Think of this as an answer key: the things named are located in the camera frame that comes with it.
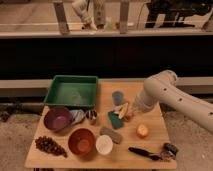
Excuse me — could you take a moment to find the yellow apple toy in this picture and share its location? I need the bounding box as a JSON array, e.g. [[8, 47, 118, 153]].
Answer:
[[136, 124, 149, 138]]

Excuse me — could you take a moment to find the green scouring pad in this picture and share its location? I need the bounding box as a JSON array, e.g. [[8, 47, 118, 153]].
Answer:
[[108, 111, 123, 129]]

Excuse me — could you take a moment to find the brown grape bunch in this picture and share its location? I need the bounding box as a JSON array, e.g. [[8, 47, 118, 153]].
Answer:
[[35, 136, 68, 158]]

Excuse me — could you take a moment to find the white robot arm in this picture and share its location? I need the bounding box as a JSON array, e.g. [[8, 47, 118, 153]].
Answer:
[[133, 70, 213, 134]]

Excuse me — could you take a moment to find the yellow banana toy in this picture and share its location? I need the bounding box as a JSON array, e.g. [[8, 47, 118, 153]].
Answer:
[[114, 103, 129, 119]]

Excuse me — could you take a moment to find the orange bowl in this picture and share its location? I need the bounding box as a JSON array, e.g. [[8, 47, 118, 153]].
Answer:
[[68, 128, 95, 156]]

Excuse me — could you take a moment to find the white paper cup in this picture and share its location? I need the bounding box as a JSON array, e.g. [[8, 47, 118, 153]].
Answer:
[[95, 135, 113, 155]]

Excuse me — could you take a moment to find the orange carrot toy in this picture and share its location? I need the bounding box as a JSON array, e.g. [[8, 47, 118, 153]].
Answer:
[[124, 115, 132, 122]]

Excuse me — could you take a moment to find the purple bowl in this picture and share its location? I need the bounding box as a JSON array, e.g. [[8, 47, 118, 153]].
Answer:
[[44, 107, 73, 131]]

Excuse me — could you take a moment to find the small black clip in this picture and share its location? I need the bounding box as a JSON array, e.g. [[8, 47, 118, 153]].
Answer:
[[161, 143, 179, 160]]

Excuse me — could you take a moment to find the black handled brush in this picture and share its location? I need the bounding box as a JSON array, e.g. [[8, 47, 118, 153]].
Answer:
[[128, 147, 162, 161]]

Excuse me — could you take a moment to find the green plastic tray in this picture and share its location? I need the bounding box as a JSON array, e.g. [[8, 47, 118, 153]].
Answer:
[[44, 75, 98, 109]]

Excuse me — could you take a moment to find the crumpled grey cloth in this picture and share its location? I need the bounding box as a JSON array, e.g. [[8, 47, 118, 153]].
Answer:
[[70, 109, 86, 125]]

